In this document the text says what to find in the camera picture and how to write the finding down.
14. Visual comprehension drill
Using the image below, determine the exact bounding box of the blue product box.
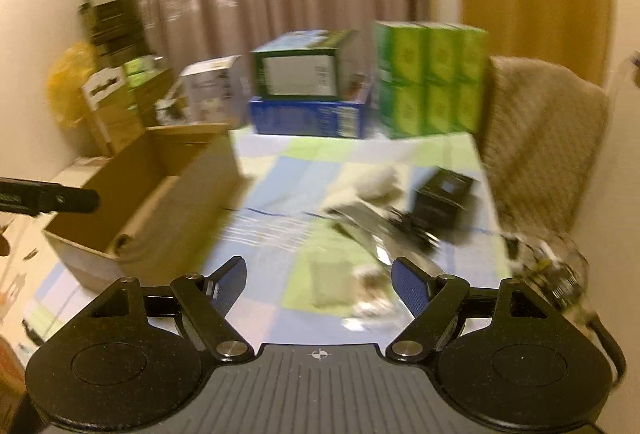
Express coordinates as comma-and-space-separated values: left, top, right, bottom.
248, 82, 371, 139

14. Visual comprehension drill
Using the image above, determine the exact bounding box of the silver foil bag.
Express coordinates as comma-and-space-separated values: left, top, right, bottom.
326, 202, 444, 277

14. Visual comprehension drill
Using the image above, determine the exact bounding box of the white charger adapter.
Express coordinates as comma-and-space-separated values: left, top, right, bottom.
322, 163, 404, 211

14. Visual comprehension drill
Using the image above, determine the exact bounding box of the small clear plastic bag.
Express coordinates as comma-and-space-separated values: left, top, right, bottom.
309, 256, 395, 318

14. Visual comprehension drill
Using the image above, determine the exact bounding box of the beige quilted chair cover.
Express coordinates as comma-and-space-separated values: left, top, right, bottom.
480, 56, 608, 232

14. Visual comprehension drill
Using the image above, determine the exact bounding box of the green product box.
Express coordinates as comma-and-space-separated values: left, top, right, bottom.
252, 30, 363, 100

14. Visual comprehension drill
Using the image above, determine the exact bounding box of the black cable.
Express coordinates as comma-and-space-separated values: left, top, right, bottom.
384, 207, 446, 255

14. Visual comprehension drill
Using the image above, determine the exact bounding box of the glass kettle with black handle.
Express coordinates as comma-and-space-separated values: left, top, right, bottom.
502, 232, 627, 388

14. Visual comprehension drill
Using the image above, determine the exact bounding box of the yellow plastic bag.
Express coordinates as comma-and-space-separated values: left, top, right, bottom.
46, 42, 96, 128

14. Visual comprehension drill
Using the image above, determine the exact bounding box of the white printed box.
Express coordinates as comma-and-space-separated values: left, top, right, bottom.
179, 54, 253, 128

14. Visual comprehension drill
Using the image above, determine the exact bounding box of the black shaver box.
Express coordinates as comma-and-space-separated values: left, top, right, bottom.
409, 167, 475, 230

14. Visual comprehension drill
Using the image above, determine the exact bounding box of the green tissue pack bundle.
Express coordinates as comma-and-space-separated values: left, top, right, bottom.
374, 21, 488, 138

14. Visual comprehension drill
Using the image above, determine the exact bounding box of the checked bed sheet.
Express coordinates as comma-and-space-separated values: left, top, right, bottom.
22, 131, 509, 346

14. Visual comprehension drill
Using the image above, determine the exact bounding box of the white cut-out cardboard box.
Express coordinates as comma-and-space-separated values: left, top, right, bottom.
81, 68, 144, 157

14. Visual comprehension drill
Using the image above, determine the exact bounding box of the brown cardboard box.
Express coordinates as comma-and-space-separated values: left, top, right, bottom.
43, 124, 241, 292

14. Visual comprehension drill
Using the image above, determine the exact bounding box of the black folding cart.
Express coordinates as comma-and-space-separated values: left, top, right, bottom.
78, 0, 152, 68

